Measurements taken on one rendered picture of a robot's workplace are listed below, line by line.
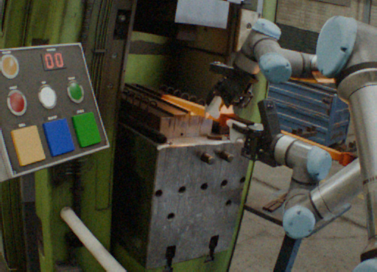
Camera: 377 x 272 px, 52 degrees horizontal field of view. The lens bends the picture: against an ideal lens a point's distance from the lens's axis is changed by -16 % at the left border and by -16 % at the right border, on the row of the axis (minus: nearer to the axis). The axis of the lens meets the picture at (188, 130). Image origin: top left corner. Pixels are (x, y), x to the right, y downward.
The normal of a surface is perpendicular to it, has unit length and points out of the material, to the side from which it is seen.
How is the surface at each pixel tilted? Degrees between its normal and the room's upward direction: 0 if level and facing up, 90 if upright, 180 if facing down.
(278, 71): 117
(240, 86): 90
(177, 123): 90
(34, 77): 60
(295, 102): 89
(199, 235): 90
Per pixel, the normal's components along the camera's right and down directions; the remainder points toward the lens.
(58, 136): 0.82, -0.26
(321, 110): -0.66, 0.10
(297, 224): -0.25, 0.22
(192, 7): 0.58, 0.29
